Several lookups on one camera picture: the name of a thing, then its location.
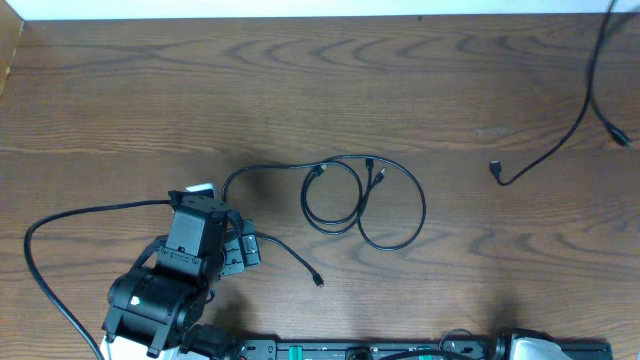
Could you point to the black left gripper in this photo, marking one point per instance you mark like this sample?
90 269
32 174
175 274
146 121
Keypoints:
247 250

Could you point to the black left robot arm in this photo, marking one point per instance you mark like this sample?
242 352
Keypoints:
152 309

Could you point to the wooden panel at left edge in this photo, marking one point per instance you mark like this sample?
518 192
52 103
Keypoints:
11 28

